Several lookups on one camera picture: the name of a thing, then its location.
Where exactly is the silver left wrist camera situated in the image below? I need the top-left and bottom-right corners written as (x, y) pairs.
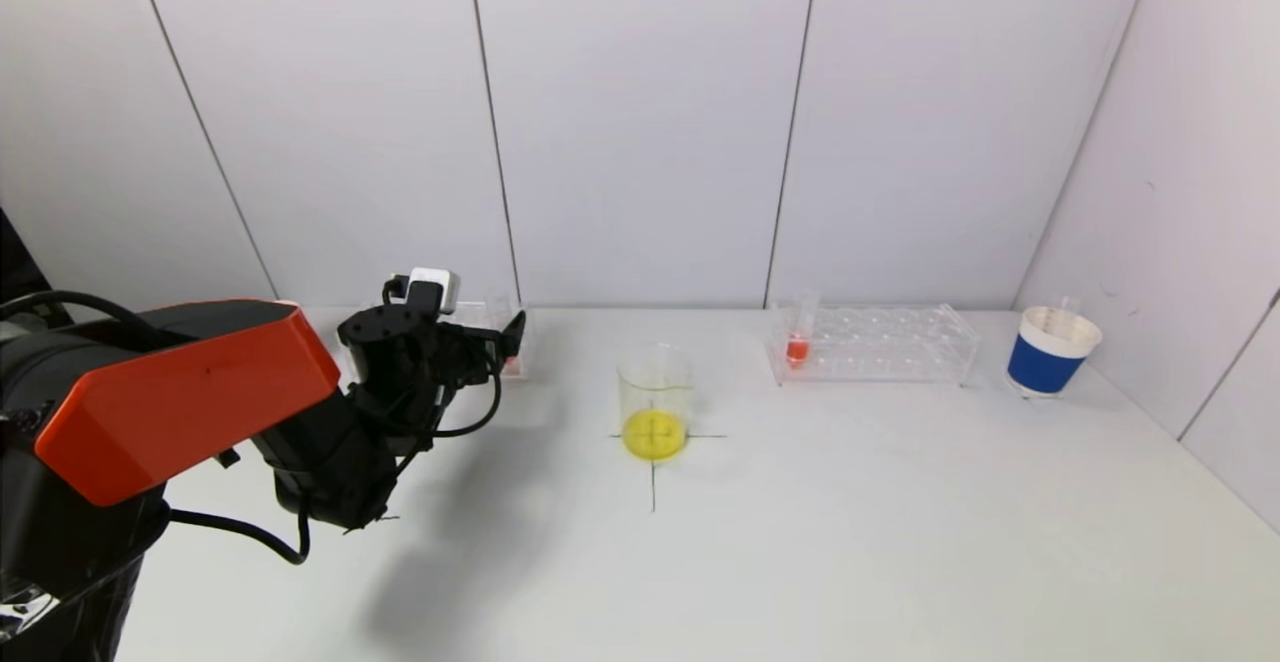
top-left (404, 266), bottom-right (462, 316)

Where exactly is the clear glass beaker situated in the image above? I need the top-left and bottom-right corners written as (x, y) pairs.
top-left (616, 341), bottom-right (695, 463)

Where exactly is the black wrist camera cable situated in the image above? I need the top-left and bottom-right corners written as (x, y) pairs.
top-left (428, 360), bottom-right (503, 439)

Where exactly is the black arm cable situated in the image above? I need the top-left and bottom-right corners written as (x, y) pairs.
top-left (168, 502), bottom-right (313, 566)

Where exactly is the plastic wrapped black robot torso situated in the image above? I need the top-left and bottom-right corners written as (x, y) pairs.
top-left (0, 502), bottom-right (173, 662)

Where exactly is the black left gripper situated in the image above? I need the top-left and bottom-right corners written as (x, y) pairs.
top-left (438, 309), bottom-right (526, 385)

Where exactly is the blue white paper cup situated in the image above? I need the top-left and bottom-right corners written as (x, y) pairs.
top-left (1006, 306), bottom-right (1104, 399)

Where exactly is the clear acrylic test tube rack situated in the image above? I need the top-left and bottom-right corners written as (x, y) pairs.
top-left (445, 298), bottom-right (539, 381)
top-left (765, 303), bottom-right (981, 388)

